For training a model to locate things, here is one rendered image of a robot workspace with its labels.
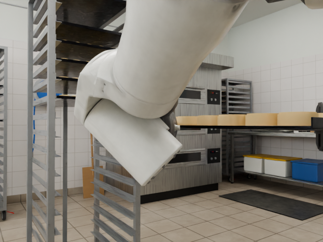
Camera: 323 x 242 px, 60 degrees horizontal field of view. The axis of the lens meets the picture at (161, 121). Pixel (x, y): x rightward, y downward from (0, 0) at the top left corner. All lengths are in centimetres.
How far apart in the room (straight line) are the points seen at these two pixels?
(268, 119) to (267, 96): 502
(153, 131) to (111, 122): 4
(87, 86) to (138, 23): 11
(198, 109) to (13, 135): 250
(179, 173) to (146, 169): 362
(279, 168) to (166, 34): 443
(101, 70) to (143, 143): 9
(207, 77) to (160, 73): 406
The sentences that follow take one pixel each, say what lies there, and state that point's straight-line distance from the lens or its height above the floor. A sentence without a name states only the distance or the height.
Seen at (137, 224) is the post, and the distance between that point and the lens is 163.
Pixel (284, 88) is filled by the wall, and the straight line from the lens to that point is 527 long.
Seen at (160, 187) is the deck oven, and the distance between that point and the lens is 376.
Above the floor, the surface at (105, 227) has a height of 32.
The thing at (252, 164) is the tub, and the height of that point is 36.
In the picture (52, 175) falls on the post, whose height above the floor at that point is 77.
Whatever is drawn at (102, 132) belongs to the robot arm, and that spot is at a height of 100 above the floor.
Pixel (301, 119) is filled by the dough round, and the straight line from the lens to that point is 39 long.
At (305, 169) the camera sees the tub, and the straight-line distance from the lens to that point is 437.
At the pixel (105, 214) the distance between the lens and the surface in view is 200.
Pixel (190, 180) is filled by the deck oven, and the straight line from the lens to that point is 405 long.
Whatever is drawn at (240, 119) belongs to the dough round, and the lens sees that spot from 47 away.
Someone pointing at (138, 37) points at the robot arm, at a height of 106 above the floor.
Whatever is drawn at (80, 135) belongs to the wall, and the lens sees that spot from 426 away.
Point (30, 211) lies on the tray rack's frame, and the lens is 205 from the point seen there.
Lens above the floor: 101
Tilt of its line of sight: 1 degrees up
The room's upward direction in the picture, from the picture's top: straight up
